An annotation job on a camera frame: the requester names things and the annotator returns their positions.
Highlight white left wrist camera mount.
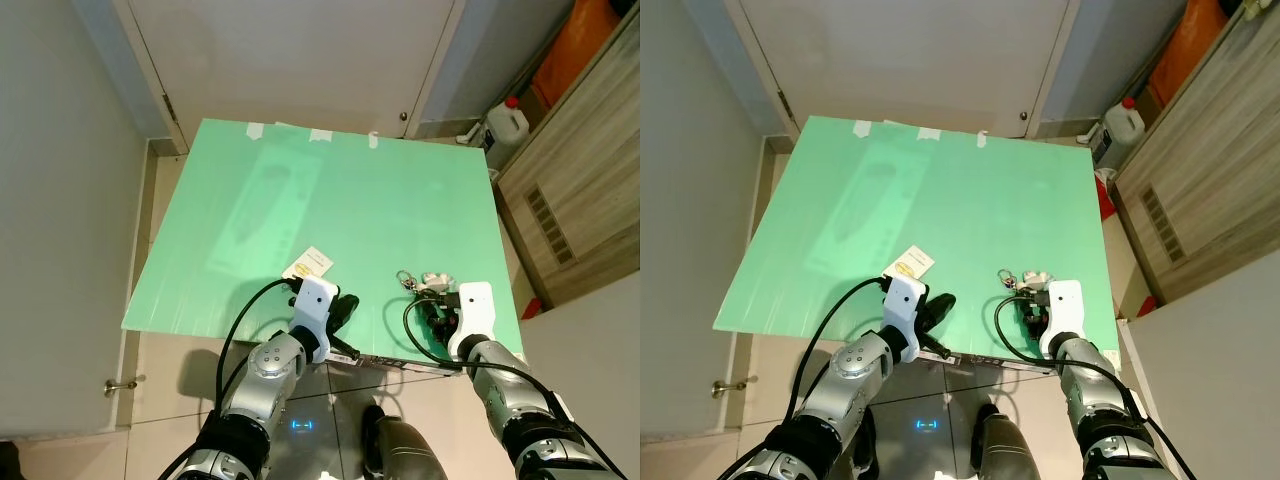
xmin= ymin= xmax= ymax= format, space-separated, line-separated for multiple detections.
xmin=289 ymin=276 xmax=340 ymax=347
xmin=884 ymin=274 xmax=932 ymax=347

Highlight dark robot leg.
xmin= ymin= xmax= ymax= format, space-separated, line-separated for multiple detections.
xmin=360 ymin=400 xmax=448 ymax=480
xmin=972 ymin=400 xmax=1053 ymax=480

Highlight white door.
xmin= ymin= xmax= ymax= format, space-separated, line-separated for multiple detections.
xmin=724 ymin=0 xmax=1083 ymax=141
xmin=110 ymin=0 xmax=469 ymax=143

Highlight wooden cabinet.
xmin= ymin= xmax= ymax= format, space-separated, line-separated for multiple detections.
xmin=494 ymin=5 xmax=641 ymax=309
xmin=1112 ymin=3 xmax=1280 ymax=306

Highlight keys with ring and charm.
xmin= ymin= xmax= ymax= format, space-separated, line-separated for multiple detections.
xmin=994 ymin=267 xmax=1053 ymax=299
xmin=395 ymin=268 xmax=457 ymax=299

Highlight green table cover sheet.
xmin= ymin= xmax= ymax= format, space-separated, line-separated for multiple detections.
xmin=712 ymin=115 xmax=1125 ymax=361
xmin=121 ymin=118 xmax=525 ymax=363

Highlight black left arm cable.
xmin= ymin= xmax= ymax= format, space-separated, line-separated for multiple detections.
xmin=213 ymin=278 xmax=302 ymax=421
xmin=786 ymin=276 xmax=893 ymax=426

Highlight orange bag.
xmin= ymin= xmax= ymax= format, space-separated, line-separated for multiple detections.
xmin=1147 ymin=0 xmax=1231 ymax=107
xmin=530 ymin=0 xmax=621 ymax=109

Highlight white and yellow card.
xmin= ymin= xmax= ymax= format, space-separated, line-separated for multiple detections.
xmin=886 ymin=243 xmax=937 ymax=280
xmin=282 ymin=244 xmax=334 ymax=280

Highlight cabinet vent grille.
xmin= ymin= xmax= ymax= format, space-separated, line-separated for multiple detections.
xmin=524 ymin=184 xmax=580 ymax=267
xmin=1139 ymin=186 xmax=1192 ymax=264

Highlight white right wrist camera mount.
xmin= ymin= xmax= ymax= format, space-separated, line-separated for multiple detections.
xmin=446 ymin=282 xmax=497 ymax=362
xmin=1038 ymin=280 xmax=1088 ymax=362

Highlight white jug with red cap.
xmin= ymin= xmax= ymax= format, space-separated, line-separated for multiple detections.
xmin=1102 ymin=96 xmax=1147 ymax=153
xmin=485 ymin=96 xmax=529 ymax=153

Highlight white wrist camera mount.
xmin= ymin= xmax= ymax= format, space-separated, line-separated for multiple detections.
xmin=1038 ymin=280 xmax=1088 ymax=362
xmin=446 ymin=282 xmax=497 ymax=362
xmin=289 ymin=276 xmax=340 ymax=347
xmin=884 ymin=274 xmax=932 ymax=347

